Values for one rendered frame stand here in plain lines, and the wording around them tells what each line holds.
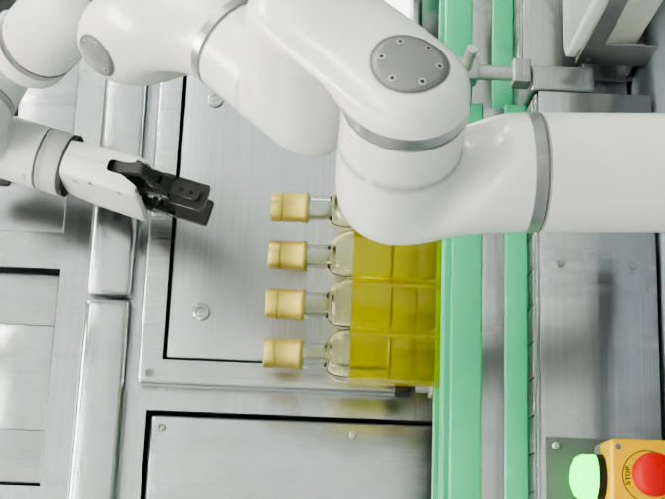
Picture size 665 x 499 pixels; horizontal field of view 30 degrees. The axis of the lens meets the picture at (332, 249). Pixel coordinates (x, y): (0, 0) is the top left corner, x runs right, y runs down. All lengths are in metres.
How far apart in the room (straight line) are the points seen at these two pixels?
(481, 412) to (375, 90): 0.49
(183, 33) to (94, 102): 0.63
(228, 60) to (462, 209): 0.23
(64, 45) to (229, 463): 0.59
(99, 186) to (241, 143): 0.26
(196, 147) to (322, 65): 0.73
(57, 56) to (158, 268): 0.40
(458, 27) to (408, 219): 0.58
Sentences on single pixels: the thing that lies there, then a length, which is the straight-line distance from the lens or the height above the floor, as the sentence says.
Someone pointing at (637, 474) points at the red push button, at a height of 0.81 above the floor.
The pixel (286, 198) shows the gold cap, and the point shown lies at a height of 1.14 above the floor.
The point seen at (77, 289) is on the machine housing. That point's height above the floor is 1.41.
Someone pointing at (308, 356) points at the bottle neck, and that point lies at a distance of 1.40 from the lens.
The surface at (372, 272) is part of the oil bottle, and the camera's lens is 1.40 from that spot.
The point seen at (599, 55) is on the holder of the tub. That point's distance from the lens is 1.40.
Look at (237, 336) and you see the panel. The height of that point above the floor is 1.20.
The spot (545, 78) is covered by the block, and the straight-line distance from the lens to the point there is 1.36.
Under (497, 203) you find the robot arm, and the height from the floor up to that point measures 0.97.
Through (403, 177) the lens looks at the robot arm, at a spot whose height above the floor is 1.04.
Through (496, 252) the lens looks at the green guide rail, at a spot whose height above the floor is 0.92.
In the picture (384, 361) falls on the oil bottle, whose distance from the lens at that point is 1.38.
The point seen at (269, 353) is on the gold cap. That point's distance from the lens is 1.39.
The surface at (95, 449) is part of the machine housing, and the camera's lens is 1.55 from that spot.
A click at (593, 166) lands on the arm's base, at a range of 0.96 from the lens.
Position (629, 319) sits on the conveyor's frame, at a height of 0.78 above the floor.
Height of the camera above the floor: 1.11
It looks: 1 degrees down
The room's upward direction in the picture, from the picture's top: 88 degrees counter-clockwise
